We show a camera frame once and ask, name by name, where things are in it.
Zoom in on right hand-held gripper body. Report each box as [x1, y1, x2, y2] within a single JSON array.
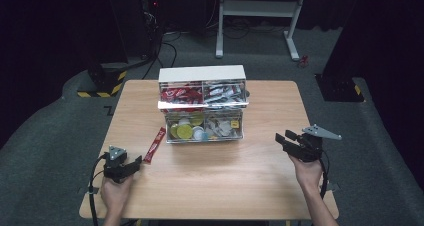
[[287, 124, 343, 163]]

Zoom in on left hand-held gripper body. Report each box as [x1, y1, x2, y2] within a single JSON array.
[[103, 145, 134, 184]]

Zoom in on single red stick packet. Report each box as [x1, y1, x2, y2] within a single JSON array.
[[143, 126, 167, 165]]

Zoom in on clear drawer organizer white top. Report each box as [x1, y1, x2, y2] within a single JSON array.
[[157, 64, 250, 144]]

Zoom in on person's right hand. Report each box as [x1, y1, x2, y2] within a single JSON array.
[[288, 155, 324, 195]]

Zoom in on person's left hand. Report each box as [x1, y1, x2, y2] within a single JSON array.
[[100, 175, 134, 219]]

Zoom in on pile of grey sachets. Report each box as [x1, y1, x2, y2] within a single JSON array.
[[204, 117, 241, 140]]

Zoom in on small red floor object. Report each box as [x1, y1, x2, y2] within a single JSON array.
[[297, 54, 310, 69]]

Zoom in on pile of silver packets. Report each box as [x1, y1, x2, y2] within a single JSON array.
[[203, 83, 247, 104]]

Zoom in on pile of red packets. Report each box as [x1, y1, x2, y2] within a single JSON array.
[[160, 85, 204, 113]]

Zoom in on black stand yellow striped base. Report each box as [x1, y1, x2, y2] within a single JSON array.
[[77, 62, 129, 99]]

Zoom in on white metal stand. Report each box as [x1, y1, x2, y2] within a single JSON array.
[[215, 0, 309, 61]]

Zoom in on dark equipment rack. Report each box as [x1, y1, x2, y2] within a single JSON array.
[[139, 0, 163, 60]]

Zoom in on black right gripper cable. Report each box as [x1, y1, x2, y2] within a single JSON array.
[[319, 150, 331, 200]]

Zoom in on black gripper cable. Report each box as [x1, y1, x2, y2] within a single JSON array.
[[87, 152, 108, 226], [319, 150, 331, 200]]

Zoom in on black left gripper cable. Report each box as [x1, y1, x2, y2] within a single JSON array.
[[87, 152, 108, 226]]

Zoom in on black floor cables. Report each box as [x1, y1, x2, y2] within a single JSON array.
[[141, 31, 178, 81]]

